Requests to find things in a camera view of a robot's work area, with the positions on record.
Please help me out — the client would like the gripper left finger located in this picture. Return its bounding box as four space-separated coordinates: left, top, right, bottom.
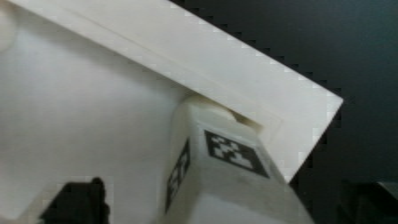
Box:
40 177 111 224

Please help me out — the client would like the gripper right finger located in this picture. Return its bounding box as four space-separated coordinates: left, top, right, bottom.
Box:
338 181 398 224

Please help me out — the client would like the white square tabletop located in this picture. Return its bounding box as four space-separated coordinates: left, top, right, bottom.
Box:
0 0 343 224

